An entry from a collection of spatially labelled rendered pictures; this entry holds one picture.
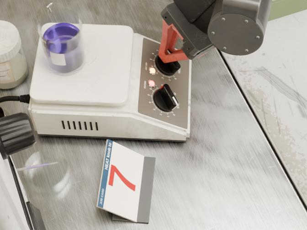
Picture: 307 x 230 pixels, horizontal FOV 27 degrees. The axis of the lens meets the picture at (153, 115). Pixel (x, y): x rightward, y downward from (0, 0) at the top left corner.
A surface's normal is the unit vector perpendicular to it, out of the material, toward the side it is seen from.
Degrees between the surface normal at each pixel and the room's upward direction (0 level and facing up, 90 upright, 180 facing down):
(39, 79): 0
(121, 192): 40
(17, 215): 90
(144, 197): 0
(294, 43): 0
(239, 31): 83
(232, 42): 83
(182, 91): 30
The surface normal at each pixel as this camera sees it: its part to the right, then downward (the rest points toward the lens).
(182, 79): 0.50, -0.43
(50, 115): -0.05, 0.85
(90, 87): 0.00, -0.52
